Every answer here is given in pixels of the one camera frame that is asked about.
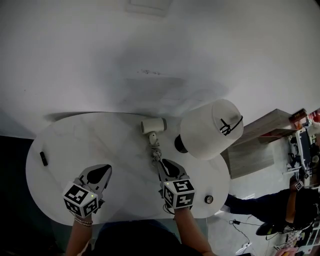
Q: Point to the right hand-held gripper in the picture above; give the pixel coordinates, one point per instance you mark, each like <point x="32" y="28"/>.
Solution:
<point x="178" y="192"/>

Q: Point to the white oval table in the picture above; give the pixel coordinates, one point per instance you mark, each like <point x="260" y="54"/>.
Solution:
<point x="75" y="150"/>

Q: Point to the person's right forearm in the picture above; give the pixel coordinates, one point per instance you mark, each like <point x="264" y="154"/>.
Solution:
<point x="192" y="232"/>

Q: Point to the red box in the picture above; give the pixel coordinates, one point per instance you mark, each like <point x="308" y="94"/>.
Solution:
<point x="303" y="115"/>

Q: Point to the white shade table lamp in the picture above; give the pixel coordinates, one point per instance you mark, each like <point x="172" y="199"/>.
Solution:
<point x="205" y="132"/>

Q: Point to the white equipment rack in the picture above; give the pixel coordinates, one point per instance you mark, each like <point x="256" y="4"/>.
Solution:
<point x="303" y="147"/>

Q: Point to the wooden shelf unit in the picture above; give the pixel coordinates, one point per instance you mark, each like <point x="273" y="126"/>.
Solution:
<point x="252" y="150"/>

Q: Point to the white hair dryer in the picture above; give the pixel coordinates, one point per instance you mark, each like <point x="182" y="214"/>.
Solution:
<point x="153" y="125"/>

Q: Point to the small black remote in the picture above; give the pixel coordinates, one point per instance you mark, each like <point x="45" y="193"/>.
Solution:
<point x="43" y="158"/>

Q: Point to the person's dark clothing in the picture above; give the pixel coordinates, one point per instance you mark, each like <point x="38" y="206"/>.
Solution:
<point x="135" y="240"/>

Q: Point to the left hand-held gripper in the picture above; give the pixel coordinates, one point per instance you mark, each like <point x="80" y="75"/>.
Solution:
<point x="82" y="197"/>

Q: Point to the person's left forearm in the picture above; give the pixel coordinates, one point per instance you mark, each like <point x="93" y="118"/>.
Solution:
<point x="78" y="237"/>

